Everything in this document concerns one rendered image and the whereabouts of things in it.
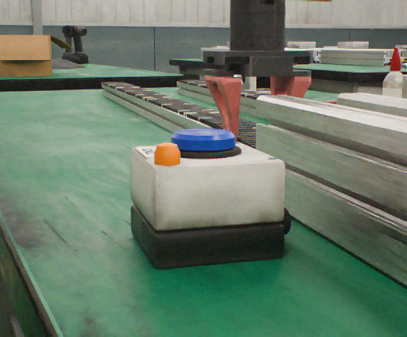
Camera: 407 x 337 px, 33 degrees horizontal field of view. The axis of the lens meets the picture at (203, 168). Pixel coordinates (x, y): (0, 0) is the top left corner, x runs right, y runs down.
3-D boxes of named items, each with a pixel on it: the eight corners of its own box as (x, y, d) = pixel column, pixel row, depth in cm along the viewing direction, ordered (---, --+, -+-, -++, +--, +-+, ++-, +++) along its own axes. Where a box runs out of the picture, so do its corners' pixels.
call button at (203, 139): (165, 158, 44) (164, 127, 44) (224, 155, 45) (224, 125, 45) (179, 169, 40) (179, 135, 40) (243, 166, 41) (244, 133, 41)
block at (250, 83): (224, 96, 163) (225, 55, 161) (269, 95, 166) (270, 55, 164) (239, 100, 153) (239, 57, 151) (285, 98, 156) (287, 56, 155)
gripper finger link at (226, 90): (288, 149, 70) (290, 56, 69) (222, 152, 68) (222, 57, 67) (264, 140, 77) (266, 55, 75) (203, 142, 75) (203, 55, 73)
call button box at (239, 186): (130, 233, 46) (128, 141, 45) (264, 222, 49) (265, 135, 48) (155, 270, 39) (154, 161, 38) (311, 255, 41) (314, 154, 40)
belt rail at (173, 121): (102, 94, 168) (101, 82, 167) (118, 94, 169) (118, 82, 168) (218, 157, 77) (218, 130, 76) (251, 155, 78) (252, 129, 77)
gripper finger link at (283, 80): (311, 147, 71) (313, 56, 69) (245, 151, 69) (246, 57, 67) (285, 139, 77) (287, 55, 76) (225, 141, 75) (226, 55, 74)
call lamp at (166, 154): (151, 161, 39) (151, 140, 39) (177, 160, 40) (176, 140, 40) (157, 166, 38) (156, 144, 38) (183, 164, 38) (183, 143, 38)
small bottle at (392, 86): (398, 116, 118) (402, 47, 116) (408, 119, 115) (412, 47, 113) (377, 116, 118) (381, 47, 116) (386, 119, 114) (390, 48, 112)
